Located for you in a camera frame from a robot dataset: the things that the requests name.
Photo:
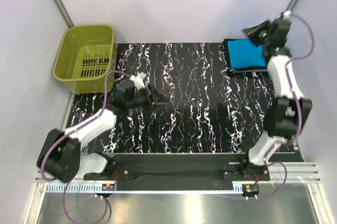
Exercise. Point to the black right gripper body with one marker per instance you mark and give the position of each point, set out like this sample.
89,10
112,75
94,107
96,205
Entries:
267,42

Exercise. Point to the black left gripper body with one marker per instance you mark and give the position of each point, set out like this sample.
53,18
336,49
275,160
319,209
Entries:
142,99

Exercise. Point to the bright blue t shirt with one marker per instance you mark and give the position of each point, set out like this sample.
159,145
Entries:
243,54

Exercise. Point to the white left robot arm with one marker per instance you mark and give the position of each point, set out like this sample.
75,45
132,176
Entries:
61,157

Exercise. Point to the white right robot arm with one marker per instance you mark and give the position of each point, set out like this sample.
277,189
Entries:
286,117

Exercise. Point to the folded black t shirt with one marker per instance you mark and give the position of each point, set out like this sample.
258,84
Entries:
226,54

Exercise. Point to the black marbled table mat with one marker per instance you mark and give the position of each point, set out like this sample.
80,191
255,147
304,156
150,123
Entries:
211,110

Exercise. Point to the olive green plastic basket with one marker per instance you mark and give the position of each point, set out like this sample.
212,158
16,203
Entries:
87,53

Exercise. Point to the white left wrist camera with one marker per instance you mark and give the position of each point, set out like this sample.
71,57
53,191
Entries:
138,80

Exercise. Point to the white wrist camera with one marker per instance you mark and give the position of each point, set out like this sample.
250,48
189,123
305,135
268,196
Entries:
285,15
138,80

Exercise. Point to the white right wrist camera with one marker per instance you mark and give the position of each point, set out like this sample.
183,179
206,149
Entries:
285,15

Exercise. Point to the white slotted cable duct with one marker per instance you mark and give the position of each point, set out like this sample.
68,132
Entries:
83,187

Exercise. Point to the aluminium frame rail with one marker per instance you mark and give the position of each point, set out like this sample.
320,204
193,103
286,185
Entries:
302,172

